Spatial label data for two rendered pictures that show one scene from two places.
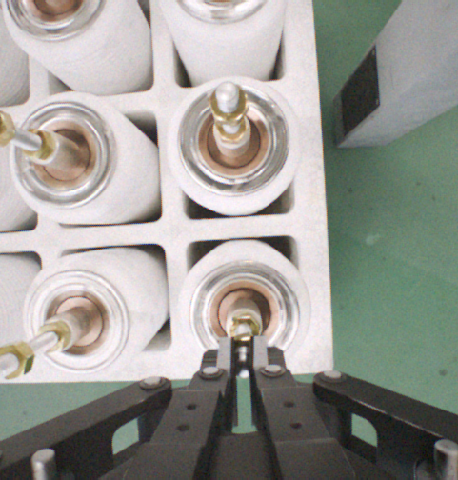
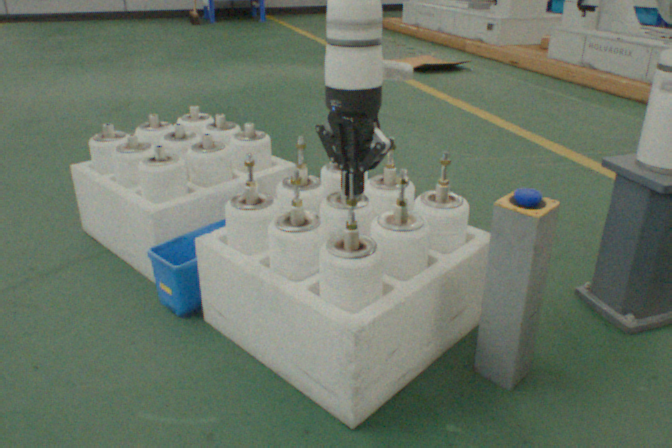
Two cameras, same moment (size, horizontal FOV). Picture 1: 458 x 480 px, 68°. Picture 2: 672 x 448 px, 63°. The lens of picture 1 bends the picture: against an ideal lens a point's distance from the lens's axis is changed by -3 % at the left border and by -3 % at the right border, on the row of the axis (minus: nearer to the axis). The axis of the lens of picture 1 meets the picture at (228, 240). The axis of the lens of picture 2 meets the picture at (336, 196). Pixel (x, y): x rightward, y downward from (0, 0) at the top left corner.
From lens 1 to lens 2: 0.78 m
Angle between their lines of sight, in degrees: 66
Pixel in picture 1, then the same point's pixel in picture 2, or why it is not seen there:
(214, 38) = (422, 208)
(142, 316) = (317, 233)
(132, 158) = (365, 212)
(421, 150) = (536, 411)
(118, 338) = (304, 228)
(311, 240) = (400, 291)
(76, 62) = (375, 197)
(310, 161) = (429, 274)
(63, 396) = (164, 352)
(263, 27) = (441, 214)
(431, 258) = not seen: outside the picture
